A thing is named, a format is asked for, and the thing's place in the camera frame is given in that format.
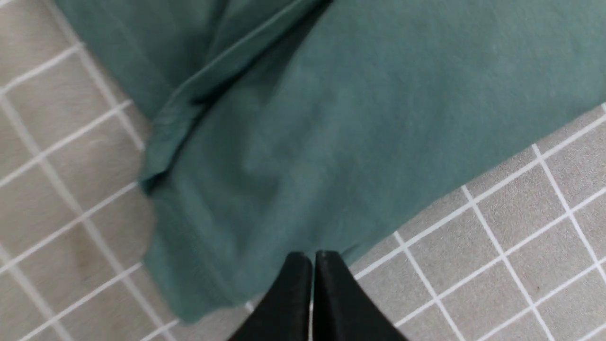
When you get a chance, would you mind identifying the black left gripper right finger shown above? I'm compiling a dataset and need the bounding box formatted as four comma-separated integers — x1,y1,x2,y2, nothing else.
312,251,406,341

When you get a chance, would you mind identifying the green long-sleeved shirt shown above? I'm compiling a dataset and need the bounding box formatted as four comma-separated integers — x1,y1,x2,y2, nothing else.
56,0,606,323

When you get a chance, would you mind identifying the grey checkered tablecloth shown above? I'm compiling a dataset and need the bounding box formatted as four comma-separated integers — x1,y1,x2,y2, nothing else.
1,0,605,341

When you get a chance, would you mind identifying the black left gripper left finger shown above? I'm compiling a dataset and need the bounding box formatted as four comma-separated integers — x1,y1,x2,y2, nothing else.
229,252,313,341

